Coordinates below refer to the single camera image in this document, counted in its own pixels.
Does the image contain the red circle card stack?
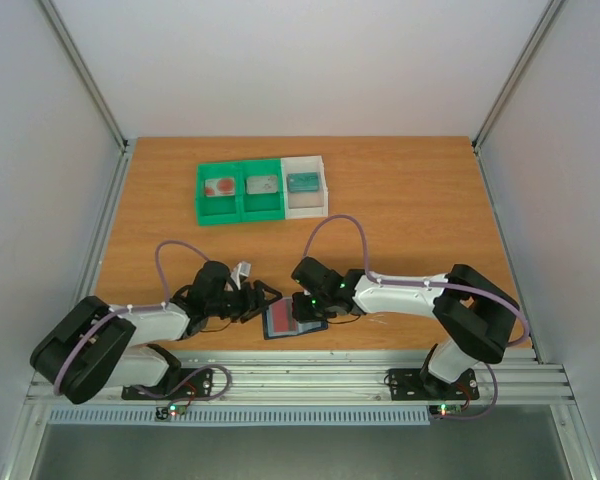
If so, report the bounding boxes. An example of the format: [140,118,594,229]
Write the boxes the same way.
[204,177,236,198]

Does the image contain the right circuit board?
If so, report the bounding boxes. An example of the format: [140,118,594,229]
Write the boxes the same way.
[429,403,465,418]

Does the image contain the left circuit board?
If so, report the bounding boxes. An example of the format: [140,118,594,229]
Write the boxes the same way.
[154,404,188,421]

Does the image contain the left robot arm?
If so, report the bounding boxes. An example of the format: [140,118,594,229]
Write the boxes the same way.
[30,261,282,404]

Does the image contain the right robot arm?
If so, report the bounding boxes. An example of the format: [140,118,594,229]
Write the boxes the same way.
[291,257,519,399]

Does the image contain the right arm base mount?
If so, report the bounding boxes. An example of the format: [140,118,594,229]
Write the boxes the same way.
[384,368,480,401]

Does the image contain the middle green bin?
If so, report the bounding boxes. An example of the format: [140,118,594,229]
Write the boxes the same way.
[241,158,285,222]

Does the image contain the white bin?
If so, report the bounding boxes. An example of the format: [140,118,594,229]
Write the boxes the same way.
[280,155,329,220]

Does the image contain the aluminium rail frame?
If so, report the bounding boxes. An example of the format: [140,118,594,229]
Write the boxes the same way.
[24,349,576,407]

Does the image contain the dark blue card holder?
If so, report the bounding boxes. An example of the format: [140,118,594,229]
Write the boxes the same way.
[262,297,328,340]

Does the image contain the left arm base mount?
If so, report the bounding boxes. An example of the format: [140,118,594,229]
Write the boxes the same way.
[121,367,214,401]

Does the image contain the green bin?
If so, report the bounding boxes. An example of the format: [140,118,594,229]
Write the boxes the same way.
[241,158,285,222]
[195,162,244,226]

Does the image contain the grey slotted cable duct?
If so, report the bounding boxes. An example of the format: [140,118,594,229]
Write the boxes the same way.
[47,405,430,427]

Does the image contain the circuit board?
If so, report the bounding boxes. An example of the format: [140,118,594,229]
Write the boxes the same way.
[154,404,188,421]
[429,403,465,418]

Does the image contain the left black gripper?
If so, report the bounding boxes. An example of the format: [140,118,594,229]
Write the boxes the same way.
[208,281,283,323]

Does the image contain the grey bird card stack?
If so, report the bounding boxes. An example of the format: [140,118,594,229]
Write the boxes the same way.
[245,175,279,195]

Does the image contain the left green bin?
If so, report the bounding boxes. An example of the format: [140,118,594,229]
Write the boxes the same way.
[195,162,244,226]

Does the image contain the teal card stack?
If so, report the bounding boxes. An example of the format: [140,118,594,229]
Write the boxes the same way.
[287,172,321,193]

